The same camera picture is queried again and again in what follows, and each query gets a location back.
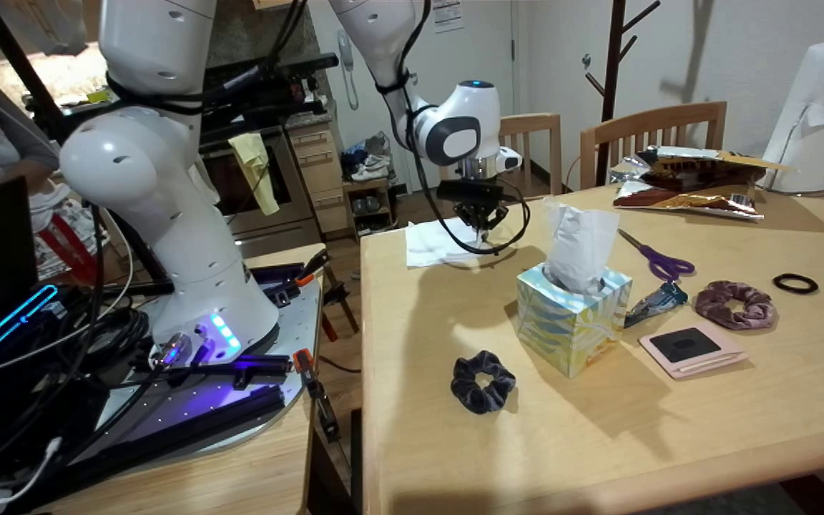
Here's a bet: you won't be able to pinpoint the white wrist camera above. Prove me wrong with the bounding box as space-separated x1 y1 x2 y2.
495 142 526 182

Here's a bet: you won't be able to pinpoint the dark blue velvet scrunchie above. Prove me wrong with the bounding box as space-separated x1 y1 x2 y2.
449 347 520 418

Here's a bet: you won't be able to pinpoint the black hair tie ring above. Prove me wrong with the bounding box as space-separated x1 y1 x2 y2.
771 270 821 298

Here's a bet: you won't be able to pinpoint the upright popped-up white tissue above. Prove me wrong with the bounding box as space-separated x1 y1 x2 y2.
545 201 620 294

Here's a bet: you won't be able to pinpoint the wooden chair with slatted back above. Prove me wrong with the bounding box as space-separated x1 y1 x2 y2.
579 96 731 191

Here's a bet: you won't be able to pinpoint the black box with blue light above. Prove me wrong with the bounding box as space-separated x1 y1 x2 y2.
0 278 63 378

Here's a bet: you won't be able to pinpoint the white cloth towel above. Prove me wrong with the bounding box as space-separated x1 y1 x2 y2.
403 217 492 271

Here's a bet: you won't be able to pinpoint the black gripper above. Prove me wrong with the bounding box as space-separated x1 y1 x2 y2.
440 178 520 251

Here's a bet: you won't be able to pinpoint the dark wooden coat rack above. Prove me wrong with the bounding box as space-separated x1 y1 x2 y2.
580 0 665 189

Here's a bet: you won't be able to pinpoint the pink square device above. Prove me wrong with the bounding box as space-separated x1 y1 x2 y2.
639 321 749 384

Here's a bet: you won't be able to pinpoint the orange handled clamp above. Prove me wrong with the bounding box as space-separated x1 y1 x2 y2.
289 347 344 443

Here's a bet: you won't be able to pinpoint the yellow hanging cloth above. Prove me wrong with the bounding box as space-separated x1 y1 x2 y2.
226 128 284 221

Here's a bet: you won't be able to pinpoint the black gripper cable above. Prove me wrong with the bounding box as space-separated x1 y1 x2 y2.
407 92 536 261

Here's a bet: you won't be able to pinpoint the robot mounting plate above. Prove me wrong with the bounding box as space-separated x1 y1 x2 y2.
42 270 333 480

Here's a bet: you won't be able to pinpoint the purple handled scissors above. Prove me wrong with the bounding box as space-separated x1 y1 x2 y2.
615 225 699 285

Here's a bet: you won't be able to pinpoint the red yellow snack wrapper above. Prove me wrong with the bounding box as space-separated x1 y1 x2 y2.
635 187 771 225

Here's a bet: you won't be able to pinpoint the narrow wooden chair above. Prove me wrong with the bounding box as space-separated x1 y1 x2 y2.
497 109 568 201

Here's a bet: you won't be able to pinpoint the white electric water boiler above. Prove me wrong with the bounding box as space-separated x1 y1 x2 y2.
758 36 824 197

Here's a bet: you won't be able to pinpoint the brown snack bag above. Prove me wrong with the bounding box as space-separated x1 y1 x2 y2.
633 142 781 195

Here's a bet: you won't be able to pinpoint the silver foil snack bag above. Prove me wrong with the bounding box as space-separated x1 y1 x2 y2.
609 155 656 205

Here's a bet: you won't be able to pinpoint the dark foil sachet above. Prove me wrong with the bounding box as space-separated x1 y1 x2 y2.
620 278 693 332

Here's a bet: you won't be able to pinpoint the marbled blue tissue box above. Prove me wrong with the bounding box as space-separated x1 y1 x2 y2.
513 261 639 381

